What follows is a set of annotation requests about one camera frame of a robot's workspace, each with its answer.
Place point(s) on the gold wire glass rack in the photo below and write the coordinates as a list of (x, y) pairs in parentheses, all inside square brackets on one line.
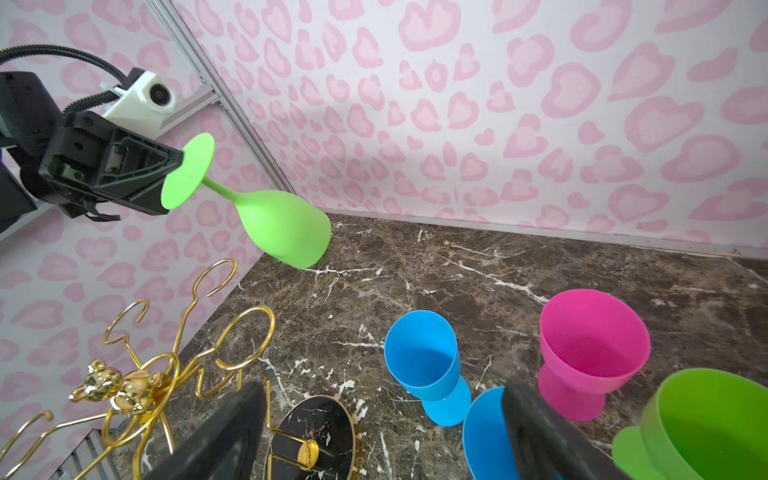
[(316, 439)]

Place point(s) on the magenta wine glass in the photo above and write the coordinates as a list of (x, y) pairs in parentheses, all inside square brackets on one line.
[(592, 344)]

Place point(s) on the blue wine glass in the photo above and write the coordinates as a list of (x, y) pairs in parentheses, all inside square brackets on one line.
[(502, 439), (422, 354)]

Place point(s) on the green wine glass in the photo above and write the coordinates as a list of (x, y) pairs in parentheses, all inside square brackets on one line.
[(700, 424), (281, 224)]

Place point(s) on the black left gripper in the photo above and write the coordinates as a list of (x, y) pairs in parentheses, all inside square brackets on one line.
[(60, 154)]

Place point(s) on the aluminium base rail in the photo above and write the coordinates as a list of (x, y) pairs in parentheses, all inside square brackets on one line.
[(85, 453)]

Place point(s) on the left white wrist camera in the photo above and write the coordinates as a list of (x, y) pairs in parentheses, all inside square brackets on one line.
[(145, 102)]

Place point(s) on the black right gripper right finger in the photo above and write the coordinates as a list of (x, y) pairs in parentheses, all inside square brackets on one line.
[(552, 441)]

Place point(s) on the aluminium frame post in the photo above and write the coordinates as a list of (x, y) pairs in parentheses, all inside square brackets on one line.
[(182, 37)]

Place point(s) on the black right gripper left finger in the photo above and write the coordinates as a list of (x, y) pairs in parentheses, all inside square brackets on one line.
[(225, 446)]

